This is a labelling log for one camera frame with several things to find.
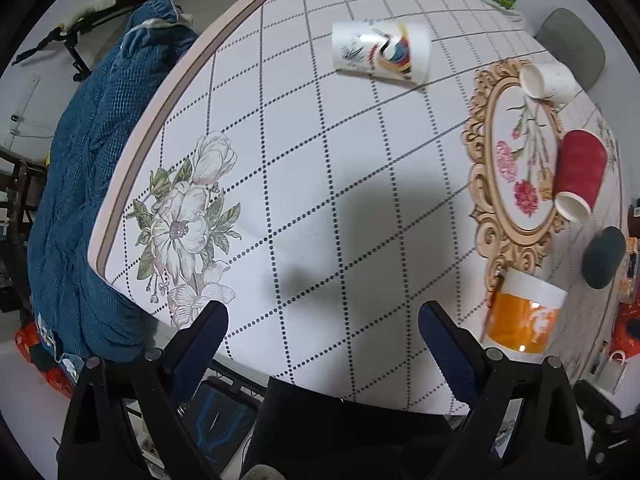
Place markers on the small white cup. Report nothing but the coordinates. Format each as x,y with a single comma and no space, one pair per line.
546,81

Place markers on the white cup with bird print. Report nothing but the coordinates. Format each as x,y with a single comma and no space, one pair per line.
382,50

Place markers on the small white paper bag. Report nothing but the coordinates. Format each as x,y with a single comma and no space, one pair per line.
613,371

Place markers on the black exercise equipment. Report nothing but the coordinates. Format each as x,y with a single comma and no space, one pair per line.
85,25

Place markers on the floral placemat with wooden frame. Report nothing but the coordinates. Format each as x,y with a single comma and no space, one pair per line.
517,165

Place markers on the red plastic bag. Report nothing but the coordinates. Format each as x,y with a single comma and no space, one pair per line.
42,355

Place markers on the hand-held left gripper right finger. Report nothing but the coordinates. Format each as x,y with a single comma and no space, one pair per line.
446,346

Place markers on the red cup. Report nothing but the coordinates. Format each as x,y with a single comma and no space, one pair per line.
578,172

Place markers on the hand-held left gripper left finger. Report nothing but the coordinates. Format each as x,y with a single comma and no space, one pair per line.
198,346

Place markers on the dark green cup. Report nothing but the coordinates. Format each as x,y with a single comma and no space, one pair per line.
603,257

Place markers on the checked floral tablecloth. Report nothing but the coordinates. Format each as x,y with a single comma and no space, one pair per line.
350,185

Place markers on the blue quilted blanket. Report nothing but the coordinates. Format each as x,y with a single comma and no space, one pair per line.
85,175

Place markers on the orange and white cup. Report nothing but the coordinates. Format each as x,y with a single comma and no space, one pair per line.
523,317

